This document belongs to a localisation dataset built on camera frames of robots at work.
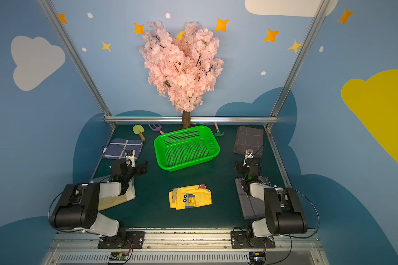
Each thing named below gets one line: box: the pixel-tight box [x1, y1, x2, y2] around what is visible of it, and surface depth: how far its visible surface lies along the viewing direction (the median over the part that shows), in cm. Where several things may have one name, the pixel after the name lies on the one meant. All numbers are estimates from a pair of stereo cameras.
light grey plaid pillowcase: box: [234, 177, 266, 220], surface depth 86 cm
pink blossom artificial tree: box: [139, 20, 224, 129], surface depth 76 cm
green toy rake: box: [214, 122, 225, 137], surface depth 118 cm
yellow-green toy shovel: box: [132, 124, 146, 142], surface depth 121 cm
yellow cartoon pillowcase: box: [168, 183, 213, 210], surface depth 88 cm
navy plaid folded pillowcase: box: [102, 138, 144, 161], surface depth 110 cm
